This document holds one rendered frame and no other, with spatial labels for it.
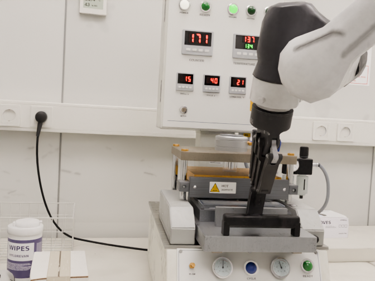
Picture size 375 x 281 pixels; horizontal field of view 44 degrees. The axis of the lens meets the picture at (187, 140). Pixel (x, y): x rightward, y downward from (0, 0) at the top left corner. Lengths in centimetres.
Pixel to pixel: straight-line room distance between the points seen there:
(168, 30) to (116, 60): 43
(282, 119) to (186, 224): 29
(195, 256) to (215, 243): 9
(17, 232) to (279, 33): 80
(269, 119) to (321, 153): 105
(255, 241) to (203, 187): 20
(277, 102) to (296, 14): 15
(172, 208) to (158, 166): 70
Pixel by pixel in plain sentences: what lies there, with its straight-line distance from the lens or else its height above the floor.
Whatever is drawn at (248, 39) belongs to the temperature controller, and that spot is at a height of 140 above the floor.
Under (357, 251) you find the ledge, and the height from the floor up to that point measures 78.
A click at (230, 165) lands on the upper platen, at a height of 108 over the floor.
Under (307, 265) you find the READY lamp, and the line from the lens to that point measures 100.
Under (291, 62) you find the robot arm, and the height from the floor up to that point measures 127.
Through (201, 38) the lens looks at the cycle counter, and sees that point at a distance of 125.
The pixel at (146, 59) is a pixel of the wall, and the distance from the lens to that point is 165.
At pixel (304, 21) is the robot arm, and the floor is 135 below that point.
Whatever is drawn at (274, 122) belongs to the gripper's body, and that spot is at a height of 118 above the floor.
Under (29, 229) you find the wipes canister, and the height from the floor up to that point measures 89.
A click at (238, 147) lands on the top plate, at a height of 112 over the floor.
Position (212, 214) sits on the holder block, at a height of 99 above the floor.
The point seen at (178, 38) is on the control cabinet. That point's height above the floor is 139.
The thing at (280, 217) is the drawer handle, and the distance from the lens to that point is 90.
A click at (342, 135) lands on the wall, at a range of 184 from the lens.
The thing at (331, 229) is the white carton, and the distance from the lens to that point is 169.
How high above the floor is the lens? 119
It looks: 3 degrees down
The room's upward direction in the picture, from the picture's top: 3 degrees clockwise
